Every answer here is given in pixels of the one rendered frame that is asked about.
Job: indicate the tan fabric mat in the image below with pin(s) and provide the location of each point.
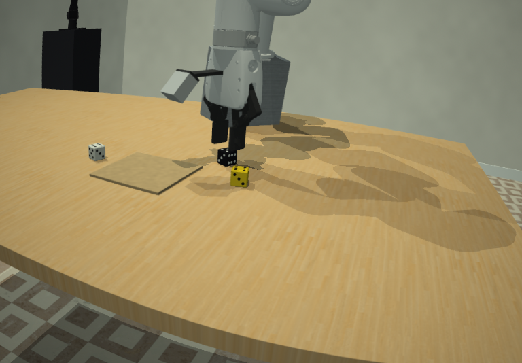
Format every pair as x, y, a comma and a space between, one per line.
146, 172

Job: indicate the yellow die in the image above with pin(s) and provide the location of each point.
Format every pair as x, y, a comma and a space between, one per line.
239, 176

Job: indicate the white die with black pips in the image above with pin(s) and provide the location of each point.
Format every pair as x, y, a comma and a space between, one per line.
96, 151

